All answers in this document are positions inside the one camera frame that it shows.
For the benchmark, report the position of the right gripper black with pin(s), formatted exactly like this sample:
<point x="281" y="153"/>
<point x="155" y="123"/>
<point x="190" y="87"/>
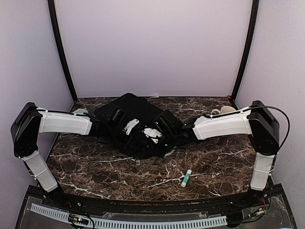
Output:
<point x="155" y="137"/>

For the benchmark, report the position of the black student backpack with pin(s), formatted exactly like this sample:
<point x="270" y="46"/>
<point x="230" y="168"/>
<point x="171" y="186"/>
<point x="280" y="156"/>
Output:
<point x="133" y="114"/>

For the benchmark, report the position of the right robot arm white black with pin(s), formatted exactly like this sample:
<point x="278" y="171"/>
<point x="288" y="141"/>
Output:
<point x="255" y="121"/>

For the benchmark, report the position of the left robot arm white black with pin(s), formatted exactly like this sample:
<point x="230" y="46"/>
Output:
<point x="33" y="120"/>

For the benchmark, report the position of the pale green ceramic bowl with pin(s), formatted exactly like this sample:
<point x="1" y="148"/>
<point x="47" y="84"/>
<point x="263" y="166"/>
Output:
<point x="80" y="111"/>

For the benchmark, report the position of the green white glue stick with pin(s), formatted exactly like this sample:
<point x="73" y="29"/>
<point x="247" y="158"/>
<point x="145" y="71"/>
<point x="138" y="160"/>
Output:
<point x="186" y="178"/>

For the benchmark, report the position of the cream patterned mug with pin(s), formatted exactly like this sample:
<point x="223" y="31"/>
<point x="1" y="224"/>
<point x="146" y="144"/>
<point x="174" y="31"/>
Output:
<point x="223" y="110"/>

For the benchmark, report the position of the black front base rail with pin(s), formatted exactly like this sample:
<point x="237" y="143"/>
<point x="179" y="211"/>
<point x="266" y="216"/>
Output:
<point x="226" y="205"/>

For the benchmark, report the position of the white slotted cable duct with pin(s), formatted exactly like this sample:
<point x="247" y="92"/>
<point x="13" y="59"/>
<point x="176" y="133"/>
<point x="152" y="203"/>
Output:
<point x="128" y="221"/>

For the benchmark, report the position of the left black frame post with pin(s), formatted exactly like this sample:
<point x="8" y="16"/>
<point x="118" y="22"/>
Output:
<point x="60" y="49"/>

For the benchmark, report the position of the black frame post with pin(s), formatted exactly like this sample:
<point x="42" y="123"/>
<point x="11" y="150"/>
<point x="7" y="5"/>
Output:
<point x="248" y="43"/>
<point x="60" y="49"/>

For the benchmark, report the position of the right black frame post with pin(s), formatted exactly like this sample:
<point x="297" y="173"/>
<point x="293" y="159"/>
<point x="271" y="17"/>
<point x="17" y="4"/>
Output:
<point x="248" y="43"/>

